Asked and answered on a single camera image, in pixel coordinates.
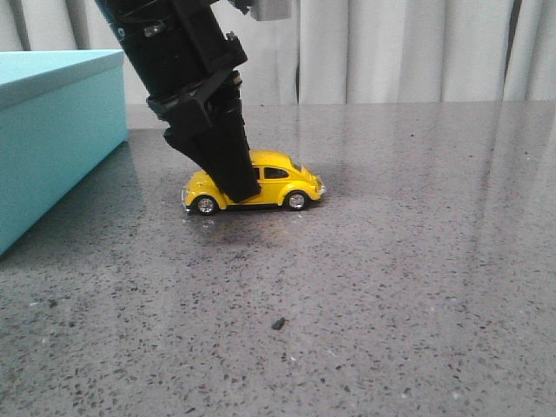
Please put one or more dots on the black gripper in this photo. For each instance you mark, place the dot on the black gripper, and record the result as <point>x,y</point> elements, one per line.
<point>188,66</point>

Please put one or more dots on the yellow toy beetle car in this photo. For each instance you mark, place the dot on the yellow toy beetle car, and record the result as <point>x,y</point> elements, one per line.
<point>283,182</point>

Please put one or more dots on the light blue storage box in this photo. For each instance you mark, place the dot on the light blue storage box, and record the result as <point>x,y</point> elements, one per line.
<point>62,113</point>

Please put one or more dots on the grey camera box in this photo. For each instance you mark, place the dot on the grey camera box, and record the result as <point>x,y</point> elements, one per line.
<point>265,10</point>

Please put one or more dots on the small black debris piece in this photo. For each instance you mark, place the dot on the small black debris piece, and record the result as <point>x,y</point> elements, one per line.
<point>277,325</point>

